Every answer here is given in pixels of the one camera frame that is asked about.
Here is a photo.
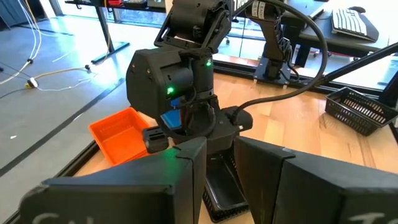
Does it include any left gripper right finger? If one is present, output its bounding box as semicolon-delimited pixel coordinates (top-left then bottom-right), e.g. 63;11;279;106
233;135;398;224

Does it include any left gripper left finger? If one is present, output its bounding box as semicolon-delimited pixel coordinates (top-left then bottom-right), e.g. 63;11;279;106
17;136;208;224

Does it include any black plastic basket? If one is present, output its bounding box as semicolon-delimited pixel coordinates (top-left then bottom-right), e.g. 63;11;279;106
201;148;251;223
325;86;398;137

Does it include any orange plastic basket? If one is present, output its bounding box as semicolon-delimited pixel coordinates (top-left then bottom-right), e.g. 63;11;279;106
88;107;153;166

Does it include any black diagonal support bar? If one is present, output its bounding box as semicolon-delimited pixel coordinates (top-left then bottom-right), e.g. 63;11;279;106
323;42;398;83

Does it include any black desk leg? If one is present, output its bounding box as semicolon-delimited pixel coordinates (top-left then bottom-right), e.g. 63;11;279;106
91;6;131;65

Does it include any black and white keyboard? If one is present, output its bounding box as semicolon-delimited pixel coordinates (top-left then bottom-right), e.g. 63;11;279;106
331;7;380;43

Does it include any black desk with items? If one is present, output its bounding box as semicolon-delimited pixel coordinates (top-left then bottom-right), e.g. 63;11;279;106
64;0;167;14

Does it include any dark grey cabinet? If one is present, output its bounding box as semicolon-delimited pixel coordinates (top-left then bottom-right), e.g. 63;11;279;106
0;0;47;27

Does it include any black aluminium frame rail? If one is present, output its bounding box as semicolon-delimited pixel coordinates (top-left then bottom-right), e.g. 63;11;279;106
0;139;100;224

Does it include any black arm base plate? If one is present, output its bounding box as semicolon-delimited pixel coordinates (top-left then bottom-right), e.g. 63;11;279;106
253;55;296;88

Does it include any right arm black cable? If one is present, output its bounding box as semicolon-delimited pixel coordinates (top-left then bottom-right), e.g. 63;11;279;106
231;0;330;125

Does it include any white floor cable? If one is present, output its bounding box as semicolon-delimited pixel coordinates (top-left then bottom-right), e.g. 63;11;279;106
0;0;43;85
24;63;97;93

